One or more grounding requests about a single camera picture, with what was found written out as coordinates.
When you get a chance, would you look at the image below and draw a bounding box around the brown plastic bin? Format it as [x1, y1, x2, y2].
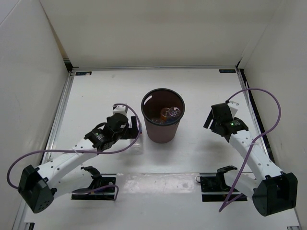
[141, 88, 185, 143]

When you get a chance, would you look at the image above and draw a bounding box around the left blue corner sticker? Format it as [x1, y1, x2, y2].
[75, 71, 92, 76]

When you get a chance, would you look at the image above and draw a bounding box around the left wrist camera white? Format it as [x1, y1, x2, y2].
[112, 104, 128, 116]

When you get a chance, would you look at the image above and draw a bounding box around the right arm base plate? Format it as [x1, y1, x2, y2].
[195, 173, 231, 202]

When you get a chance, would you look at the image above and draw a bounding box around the blue corner sticker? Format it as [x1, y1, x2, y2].
[219, 69, 236, 73]
[75, 71, 92, 76]

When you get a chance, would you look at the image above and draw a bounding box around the clear unlabeled plastic bottle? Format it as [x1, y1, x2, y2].
[151, 118, 164, 124]

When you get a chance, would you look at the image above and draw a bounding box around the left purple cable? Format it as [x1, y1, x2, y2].
[6, 103, 142, 202]

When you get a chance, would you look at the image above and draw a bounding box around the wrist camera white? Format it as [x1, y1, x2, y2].
[112, 104, 128, 116]
[227, 101, 239, 118]

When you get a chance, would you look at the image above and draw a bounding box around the orange juice bottle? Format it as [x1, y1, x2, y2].
[160, 107, 169, 121]

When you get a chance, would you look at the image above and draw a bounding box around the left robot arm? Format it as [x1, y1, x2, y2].
[18, 113, 140, 214]

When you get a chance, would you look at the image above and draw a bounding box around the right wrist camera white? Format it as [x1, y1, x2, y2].
[227, 101, 239, 118]

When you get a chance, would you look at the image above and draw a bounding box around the right blue corner sticker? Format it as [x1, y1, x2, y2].
[219, 69, 236, 73]

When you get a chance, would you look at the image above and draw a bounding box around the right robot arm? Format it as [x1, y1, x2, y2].
[204, 101, 298, 216]

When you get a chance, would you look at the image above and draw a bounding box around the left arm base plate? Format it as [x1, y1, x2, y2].
[71, 174, 117, 201]

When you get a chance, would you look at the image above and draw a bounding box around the clear bottle orange blue label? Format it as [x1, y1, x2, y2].
[129, 121, 143, 156]

